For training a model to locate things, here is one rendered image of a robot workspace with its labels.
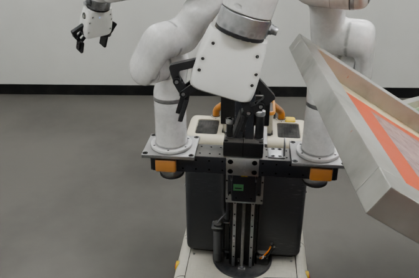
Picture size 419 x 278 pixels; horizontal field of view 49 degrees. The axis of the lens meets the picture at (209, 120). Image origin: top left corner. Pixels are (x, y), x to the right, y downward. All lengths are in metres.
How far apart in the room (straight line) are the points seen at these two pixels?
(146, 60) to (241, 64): 0.55
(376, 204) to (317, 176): 0.90
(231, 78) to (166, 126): 0.68
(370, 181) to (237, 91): 0.27
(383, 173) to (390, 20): 4.39
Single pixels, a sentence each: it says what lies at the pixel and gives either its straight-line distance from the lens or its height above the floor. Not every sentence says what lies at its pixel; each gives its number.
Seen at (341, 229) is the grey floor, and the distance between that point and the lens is 3.01.
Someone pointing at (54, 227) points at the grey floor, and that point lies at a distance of 3.07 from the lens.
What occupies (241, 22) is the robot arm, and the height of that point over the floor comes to 1.66.
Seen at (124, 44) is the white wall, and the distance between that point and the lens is 4.74.
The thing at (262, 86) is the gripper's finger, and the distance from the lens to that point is 0.71.
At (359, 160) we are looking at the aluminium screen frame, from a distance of 0.54.
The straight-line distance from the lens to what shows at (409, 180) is 0.70.
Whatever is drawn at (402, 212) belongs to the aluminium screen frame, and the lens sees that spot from 0.50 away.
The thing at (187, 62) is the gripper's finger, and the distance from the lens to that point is 0.70.
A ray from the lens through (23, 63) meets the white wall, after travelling 5.12.
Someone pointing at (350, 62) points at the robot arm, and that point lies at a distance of 1.25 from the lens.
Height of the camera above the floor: 1.80
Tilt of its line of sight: 25 degrees down
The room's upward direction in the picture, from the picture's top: straight up
